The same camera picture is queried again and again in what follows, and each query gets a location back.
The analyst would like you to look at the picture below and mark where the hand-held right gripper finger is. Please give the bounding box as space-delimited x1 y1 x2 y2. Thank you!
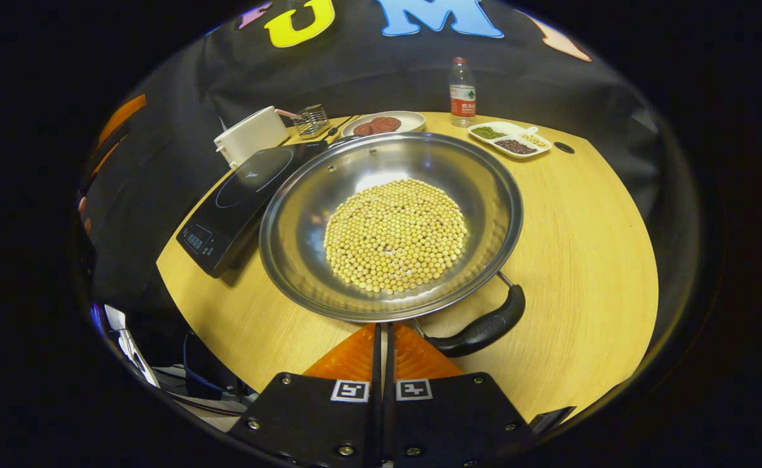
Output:
228 323 383 468
384 323 540 468

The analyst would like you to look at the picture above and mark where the black induction cooktop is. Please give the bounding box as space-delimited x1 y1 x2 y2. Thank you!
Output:
175 140 329 279

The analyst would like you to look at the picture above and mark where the steel pot with black handle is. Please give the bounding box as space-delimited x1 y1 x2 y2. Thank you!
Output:
259 132 526 358

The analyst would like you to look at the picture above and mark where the white toaster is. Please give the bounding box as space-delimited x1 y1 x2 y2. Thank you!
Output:
214 106 289 170

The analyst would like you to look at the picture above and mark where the pile of soybeans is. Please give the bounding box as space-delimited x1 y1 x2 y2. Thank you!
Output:
323 179 469 294

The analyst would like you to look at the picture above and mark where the white sheet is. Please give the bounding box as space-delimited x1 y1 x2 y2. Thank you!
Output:
103 304 160 389

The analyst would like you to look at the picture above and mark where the black backdrop cloth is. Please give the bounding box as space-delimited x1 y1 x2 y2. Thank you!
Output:
75 0 703 352

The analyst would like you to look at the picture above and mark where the white round plate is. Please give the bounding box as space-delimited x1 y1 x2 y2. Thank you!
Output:
340 110 427 138

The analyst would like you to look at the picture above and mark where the heap of dark beans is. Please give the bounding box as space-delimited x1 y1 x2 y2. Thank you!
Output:
494 139 539 155

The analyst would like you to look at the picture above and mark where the white divided dish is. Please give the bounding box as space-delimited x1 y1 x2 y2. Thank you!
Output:
467 121 553 160

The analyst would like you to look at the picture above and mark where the clear plastic water bottle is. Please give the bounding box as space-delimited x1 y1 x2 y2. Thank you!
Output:
449 57 477 127

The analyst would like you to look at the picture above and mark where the metal wire basket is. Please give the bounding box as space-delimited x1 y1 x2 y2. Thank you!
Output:
292 104 331 138

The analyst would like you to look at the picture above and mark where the blue cable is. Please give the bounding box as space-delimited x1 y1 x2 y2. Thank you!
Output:
181 331 242 398

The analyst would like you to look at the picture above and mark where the black power cable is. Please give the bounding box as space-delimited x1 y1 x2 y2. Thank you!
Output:
321 116 359 145

